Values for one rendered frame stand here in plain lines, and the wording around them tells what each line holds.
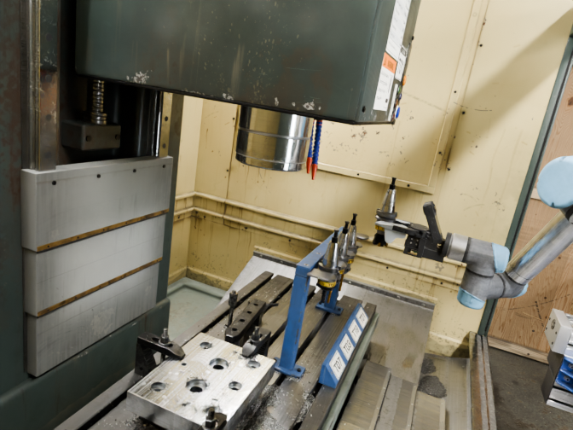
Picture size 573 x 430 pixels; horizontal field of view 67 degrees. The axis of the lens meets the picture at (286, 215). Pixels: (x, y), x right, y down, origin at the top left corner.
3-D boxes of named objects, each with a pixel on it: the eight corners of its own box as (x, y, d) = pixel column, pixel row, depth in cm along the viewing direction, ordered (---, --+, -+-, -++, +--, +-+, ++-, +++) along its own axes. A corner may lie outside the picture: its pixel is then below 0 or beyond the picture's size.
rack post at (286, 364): (305, 370, 126) (323, 276, 118) (298, 380, 121) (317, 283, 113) (274, 358, 129) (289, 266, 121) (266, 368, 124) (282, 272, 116)
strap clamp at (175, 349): (183, 384, 112) (189, 334, 108) (176, 392, 109) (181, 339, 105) (142, 366, 116) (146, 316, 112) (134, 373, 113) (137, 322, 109)
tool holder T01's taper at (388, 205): (379, 208, 131) (384, 186, 129) (395, 211, 130) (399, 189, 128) (379, 211, 127) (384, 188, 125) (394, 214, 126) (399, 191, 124)
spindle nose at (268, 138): (248, 153, 106) (255, 104, 103) (311, 166, 102) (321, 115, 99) (222, 160, 91) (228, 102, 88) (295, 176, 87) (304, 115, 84)
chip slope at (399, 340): (421, 355, 196) (435, 304, 189) (401, 467, 133) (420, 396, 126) (246, 296, 225) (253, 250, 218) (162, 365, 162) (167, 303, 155)
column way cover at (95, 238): (161, 306, 148) (174, 157, 134) (37, 382, 105) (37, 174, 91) (149, 301, 149) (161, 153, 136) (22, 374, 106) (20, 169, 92)
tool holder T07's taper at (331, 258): (325, 260, 122) (329, 237, 121) (339, 264, 121) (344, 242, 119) (319, 264, 118) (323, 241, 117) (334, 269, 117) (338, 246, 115)
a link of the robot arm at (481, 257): (502, 281, 116) (512, 252, 114) (460, 269, 120) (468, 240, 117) (500, 270, 123) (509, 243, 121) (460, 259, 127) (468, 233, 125)
